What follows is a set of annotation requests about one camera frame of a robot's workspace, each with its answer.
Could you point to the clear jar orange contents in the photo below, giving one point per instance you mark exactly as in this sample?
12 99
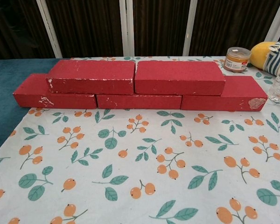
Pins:
236 60

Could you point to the blue felt table cover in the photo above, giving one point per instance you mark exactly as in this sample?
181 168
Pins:
4 79

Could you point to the red foam brick chipped corner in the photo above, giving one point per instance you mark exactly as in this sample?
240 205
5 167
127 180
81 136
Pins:
238 95

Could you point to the floral printed tablecloth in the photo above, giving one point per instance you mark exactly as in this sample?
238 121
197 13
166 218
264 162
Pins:
154 140

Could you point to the yellow plush toy striped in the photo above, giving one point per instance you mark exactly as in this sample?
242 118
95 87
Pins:
261 54

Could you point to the red foam brick white scuffs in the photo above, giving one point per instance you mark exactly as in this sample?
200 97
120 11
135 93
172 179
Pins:
91 74

